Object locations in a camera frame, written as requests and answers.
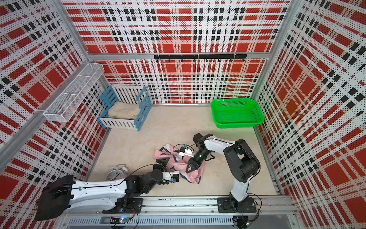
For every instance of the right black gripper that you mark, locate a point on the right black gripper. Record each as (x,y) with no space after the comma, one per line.
(194,163)

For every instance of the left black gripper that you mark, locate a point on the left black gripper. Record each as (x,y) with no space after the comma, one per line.
(161,161)

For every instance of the pink shark print shorts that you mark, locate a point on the pink shark print shorts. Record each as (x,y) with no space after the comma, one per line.
(179,163)

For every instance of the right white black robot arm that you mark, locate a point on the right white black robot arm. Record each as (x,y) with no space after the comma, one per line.
(242,162)

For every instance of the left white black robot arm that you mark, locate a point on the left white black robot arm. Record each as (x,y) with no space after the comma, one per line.
(66,195)

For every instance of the white twin bell alarm clock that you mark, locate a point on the white twin bell alarm clock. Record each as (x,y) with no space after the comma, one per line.
(117,172)

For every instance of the green plastic basket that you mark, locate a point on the green plastic basket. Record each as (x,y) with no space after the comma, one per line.
(236,113)

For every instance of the green circuit board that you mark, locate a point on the green circuit board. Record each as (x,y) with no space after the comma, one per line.
(119,220)

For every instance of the beige folded towel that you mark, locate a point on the beige folded towel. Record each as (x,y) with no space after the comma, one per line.
(122,110)

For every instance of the blue and white slatted crate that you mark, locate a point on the blue and white slatted crate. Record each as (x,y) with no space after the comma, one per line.
(126,94)

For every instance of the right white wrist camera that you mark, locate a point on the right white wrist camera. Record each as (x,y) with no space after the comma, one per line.
(186,151)

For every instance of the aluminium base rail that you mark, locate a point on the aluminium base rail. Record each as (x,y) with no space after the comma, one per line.
(268,212)

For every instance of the black wall hook rail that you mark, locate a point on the black wall hook rail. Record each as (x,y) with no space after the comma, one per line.
(199,56)

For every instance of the white wire mesh shelf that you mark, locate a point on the white wire mesh shelf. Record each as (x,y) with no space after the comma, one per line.
(67,102)

